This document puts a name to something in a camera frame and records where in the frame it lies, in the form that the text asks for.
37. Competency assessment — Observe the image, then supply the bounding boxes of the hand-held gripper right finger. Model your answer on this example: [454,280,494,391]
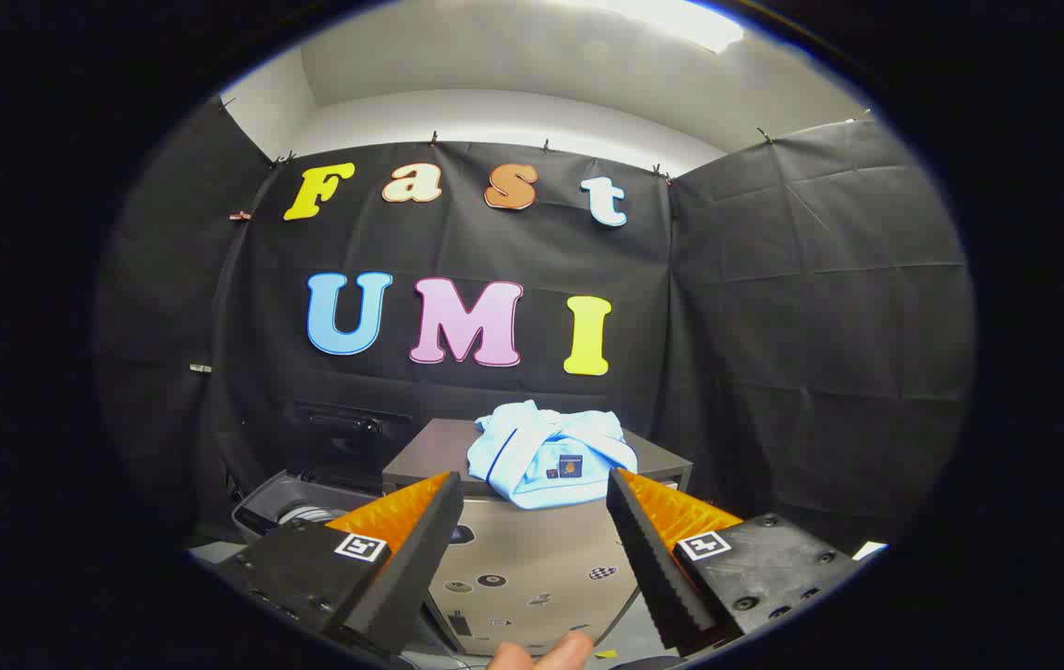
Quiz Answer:
[606,468,863,652]

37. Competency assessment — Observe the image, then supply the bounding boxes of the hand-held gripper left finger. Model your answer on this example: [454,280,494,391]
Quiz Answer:
[215,470,465,657]

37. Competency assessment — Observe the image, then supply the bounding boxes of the grey washing machine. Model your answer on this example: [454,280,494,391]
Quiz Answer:
[232,470,384,545]

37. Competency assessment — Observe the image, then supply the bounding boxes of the light blue shirt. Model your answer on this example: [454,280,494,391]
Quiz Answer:
[466,400,640,511]

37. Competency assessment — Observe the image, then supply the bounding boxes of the beige cabinet with dark top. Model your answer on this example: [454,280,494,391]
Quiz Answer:
[381,417,694,657]

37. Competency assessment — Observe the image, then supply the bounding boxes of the black backdrop cloth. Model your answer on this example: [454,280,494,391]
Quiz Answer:
[94,98,975,550]

